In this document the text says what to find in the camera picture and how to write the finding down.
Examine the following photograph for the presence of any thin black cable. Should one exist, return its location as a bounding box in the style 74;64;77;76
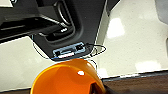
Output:
83;42;108;69

